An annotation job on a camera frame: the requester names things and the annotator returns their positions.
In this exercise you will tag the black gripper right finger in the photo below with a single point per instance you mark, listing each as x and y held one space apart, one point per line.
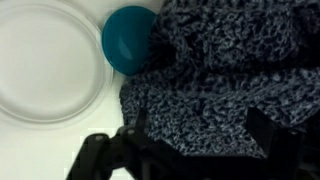
282 146

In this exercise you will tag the teal round lid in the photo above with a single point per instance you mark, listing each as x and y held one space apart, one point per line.
125 38

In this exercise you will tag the white plastic plate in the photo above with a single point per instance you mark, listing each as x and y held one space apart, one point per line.
53 72

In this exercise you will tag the dark blue knitted blanket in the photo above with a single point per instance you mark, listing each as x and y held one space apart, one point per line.
213 60

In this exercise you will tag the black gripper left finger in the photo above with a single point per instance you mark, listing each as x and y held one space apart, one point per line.
129 148

